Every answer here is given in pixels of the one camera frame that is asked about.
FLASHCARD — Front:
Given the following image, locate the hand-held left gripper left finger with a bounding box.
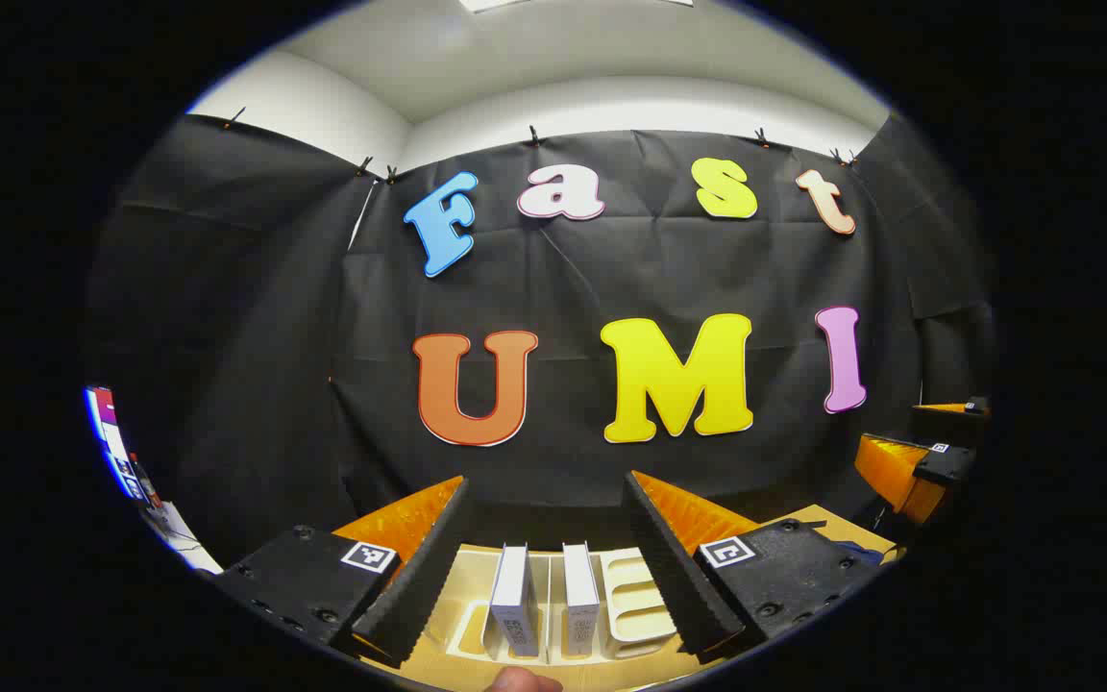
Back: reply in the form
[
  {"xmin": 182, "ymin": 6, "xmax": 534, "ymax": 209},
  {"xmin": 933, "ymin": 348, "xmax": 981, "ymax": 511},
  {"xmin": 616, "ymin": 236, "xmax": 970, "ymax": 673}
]
[{"xmin": 198, "ymin": 474, "xmax": 474, "ymax": 671}]

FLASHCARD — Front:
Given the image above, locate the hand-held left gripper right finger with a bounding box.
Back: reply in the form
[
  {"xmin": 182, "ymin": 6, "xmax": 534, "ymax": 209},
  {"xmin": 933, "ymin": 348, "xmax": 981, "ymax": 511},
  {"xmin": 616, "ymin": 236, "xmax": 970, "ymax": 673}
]
[{"xmin": 621, "ymin": 469, "xmax": 886, "ymax": 664}]

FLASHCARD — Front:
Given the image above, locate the cream plastic bookshelf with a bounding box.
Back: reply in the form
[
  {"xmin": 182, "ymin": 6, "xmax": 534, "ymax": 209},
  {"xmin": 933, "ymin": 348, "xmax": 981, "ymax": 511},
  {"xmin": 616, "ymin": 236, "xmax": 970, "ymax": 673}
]
[{"xmin": 445, "ymin": 543, "xmax": 679, "ymax": 666}]

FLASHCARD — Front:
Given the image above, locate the white board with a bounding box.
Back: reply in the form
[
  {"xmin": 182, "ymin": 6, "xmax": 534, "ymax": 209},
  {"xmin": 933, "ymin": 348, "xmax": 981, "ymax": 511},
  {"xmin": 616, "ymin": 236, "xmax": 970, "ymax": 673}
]
[{"xmin": 140, "ymin": 500, "xmax": 225, "ymax": 576}]

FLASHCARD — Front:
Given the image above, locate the black backdrop cloth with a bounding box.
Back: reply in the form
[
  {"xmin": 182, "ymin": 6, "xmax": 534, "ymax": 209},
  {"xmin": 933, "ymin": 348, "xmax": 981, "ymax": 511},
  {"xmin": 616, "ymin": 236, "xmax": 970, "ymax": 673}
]
[{"xmin": 83, "ymin": 113, "xmax": 996, "ymax": 568}]

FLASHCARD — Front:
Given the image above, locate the colourful banner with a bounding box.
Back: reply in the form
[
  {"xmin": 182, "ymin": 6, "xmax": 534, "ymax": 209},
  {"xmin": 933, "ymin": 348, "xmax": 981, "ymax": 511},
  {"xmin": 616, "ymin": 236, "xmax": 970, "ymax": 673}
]
[{"xmin": 83, "ymin": 384, "xmax": 165, "ymax": 510}]

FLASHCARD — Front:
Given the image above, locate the row of black cloth clips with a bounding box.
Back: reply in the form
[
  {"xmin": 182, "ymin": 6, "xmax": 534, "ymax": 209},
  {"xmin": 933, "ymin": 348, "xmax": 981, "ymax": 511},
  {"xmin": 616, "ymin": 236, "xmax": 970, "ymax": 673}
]
[{"xmin": 222, "ymin": 106, "xmax": 862, "ymax": 184}]

